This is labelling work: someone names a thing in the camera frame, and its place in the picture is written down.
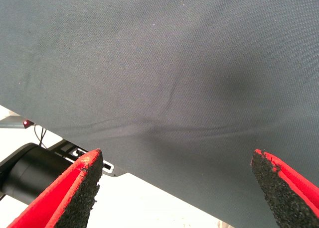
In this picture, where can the dark grey table cloth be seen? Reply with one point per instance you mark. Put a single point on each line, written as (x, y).
(159, 63)

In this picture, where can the grey metal bar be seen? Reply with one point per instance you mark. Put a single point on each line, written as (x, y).
(12, 124)

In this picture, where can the black cylinder housing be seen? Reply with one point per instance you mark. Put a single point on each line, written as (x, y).
(32, 170)

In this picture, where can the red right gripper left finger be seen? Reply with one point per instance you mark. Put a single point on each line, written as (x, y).
(74, 188)

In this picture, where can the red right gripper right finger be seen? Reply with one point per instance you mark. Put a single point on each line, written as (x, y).
(286, 188)

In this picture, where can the small red light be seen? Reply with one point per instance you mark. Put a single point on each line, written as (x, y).
(28, 123)

